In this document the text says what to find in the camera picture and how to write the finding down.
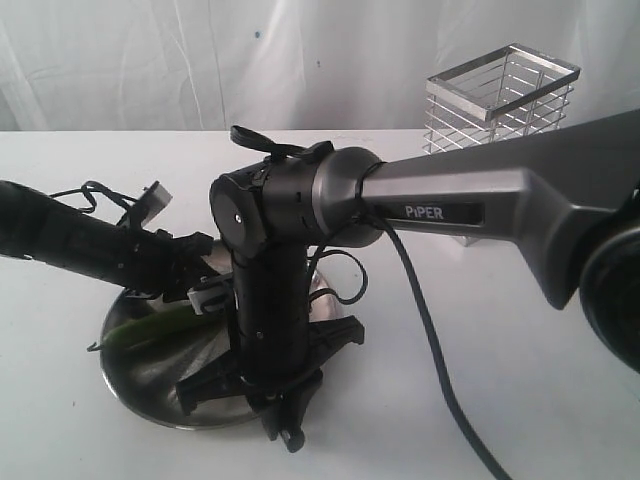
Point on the green chili pepper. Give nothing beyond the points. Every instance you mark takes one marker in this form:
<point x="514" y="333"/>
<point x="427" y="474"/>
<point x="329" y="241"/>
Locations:
<point x="155" y="326"/>

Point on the round stainless steel plate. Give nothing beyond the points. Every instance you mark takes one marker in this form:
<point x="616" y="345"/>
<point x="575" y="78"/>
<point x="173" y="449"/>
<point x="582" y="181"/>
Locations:
<point x="143" y="377"/>

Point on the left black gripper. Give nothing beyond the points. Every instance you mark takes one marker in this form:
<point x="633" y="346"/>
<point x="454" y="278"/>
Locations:
<point x="157" y="264"/>

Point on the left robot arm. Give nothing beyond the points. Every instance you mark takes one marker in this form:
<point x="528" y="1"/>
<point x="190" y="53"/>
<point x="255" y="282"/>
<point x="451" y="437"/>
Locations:
<point x="36" y="226"/>

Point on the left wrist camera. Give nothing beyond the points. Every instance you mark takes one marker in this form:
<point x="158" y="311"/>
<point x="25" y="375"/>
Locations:
<point x="154" y="199"/>

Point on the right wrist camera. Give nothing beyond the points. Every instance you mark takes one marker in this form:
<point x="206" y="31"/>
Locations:
<point x="212" y="295"/>

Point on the wire metal utensil holder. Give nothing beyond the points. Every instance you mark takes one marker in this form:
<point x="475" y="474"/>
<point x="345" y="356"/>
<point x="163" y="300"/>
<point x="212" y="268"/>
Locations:
<point x="511" y="92"/>

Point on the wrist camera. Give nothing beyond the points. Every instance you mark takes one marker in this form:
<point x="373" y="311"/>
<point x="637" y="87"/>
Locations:
<point x="212" y="295"/>
<point x="154" y="199"/>

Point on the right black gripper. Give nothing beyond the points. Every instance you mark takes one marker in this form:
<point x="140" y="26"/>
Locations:
<point x="279" y="364"/>

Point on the white backdrop curtain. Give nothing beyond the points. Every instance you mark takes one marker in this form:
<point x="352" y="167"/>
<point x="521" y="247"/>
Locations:
<point x="207" y="65"/>

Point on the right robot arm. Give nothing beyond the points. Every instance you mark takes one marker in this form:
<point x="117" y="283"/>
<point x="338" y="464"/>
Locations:
<point x="568" y="199"/>

